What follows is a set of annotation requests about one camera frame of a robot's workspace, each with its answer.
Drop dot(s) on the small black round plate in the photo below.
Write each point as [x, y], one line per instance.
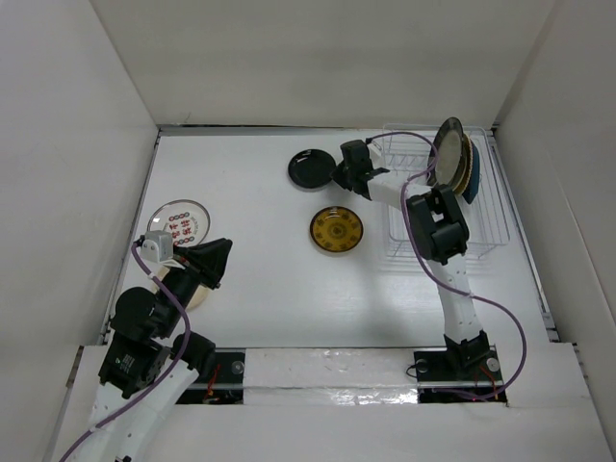
[311, 169]

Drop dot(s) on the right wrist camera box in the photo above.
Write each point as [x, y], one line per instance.
[376, 152]

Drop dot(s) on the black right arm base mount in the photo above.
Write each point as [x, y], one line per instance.
[457, 380]

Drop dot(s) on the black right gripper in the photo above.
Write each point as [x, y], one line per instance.
[338, 177]

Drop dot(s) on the white plate with red characters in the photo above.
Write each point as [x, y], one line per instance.
[187, 221]

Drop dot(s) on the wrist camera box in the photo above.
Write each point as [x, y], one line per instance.
[376, 152]
[157, 246]

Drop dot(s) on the white wire dish rack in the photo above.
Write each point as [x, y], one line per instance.
[485, 216]

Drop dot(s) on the large brown-rimmed beige plate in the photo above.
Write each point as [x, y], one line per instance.
[451, 154]

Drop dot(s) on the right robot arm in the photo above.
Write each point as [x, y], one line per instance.
[438, 234]

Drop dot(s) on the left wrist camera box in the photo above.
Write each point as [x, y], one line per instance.
[157, 246]

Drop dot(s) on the yellow patterned small plate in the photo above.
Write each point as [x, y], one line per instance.
[336, 230]

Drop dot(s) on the dark blue leaf-shaped dish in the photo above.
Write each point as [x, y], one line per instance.
[472, 188]

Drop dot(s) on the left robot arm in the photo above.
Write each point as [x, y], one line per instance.
[154, 355]

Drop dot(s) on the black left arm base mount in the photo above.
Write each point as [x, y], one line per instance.
[225, 383]

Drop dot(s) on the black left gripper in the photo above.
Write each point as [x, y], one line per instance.
[207, 260]

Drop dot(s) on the round bamboo woven plate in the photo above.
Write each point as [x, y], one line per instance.
[468, 158]

